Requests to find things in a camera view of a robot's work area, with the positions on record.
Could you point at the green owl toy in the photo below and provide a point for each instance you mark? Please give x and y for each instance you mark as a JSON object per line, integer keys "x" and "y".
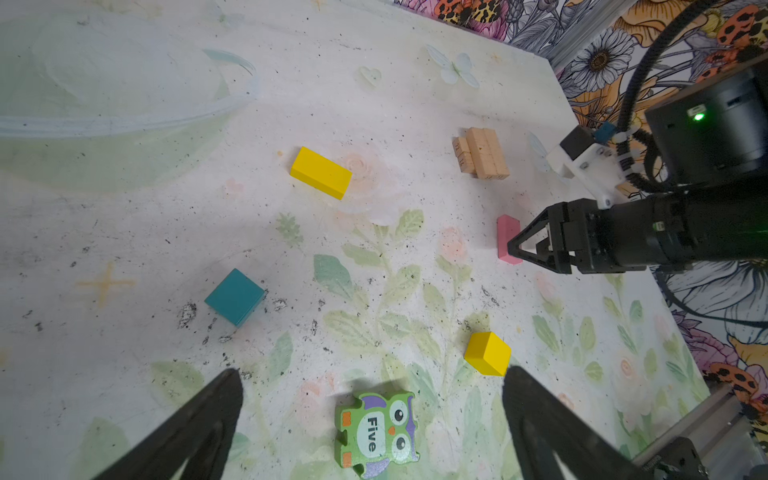
{"x": 376, "y": 432}

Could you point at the yellow rectangular block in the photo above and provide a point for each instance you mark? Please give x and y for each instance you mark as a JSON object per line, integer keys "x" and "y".
{"x": 321, "y": 173}

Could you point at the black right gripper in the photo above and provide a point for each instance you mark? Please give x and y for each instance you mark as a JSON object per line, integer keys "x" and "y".
{"x": 578, "y": 235}

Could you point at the yellow cube block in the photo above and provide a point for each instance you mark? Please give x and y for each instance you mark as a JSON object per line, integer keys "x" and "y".
{"x": 488, "y": 354}

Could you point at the pink rectangular block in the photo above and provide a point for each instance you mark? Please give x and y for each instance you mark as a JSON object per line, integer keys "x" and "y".
{"x": 507, "y": 228}

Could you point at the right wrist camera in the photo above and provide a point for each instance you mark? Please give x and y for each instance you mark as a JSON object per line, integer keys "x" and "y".
{"x": 581, "y": 157}

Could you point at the teal cube block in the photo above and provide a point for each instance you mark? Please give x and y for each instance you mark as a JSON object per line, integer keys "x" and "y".
{"x": 235, "y": 298}

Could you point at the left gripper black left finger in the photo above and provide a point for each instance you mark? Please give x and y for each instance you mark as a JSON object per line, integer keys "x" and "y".
{"x": 194, "y": 443}

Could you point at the natural wood block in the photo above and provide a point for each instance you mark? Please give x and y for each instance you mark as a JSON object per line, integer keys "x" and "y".
{"x": 487, "y": 154}
{"x": 463, "y": 154}

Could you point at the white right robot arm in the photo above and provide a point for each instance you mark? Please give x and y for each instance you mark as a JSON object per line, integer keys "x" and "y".
{"x": 712, "y": 138}

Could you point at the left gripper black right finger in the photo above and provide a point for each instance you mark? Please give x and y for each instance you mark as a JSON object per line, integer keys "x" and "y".
{"x": 546, "y": 434}

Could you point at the aluminium rail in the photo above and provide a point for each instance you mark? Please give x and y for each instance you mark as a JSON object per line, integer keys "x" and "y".
{"x": 714, "y": 441}

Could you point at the clear plastic bowl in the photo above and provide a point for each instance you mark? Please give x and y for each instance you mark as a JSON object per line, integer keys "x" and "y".
{"x": 94, "y": 101}

